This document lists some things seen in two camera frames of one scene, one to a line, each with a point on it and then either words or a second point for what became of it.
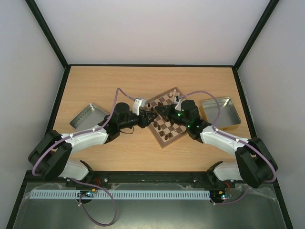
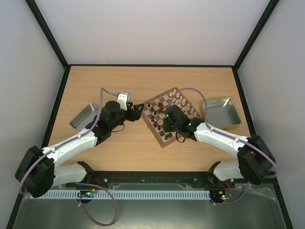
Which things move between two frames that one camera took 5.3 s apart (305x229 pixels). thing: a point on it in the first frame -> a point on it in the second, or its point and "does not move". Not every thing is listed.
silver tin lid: [89, 118] does not move
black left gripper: [144, 117] -> [137, 115]
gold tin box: [228, 118] does not move
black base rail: [104, 179] does not move
